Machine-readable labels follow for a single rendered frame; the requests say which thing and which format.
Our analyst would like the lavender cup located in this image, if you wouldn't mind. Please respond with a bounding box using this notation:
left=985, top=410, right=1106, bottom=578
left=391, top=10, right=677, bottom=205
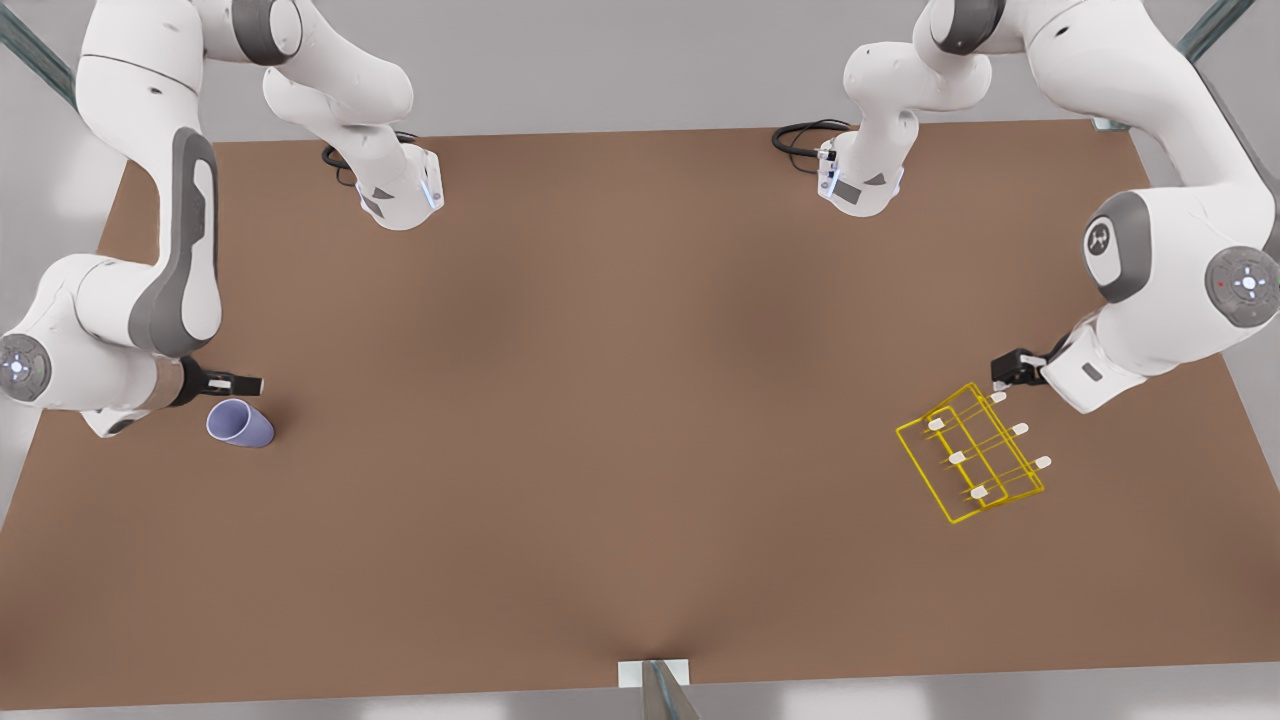
left=206, top=398, right=275, bottom=449

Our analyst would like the yellow wire cup holder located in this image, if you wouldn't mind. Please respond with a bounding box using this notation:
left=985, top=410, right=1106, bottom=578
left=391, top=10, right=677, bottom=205
left=895, top=382, right=1053, bottom=525

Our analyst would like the black cable loop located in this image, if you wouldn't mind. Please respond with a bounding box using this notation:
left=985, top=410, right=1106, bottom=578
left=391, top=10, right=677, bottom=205
left=321, top=131, right=420, bottom=188
left=771, top=119, right=853, bottom=177

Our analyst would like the silver frame post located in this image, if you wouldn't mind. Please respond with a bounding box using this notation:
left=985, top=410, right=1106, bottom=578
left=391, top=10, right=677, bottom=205
left=618, top=658, right=703, bottom=720
left=0, top=8, right=79, bottom=111
left=1092, top=0, right=1257, bottom=133

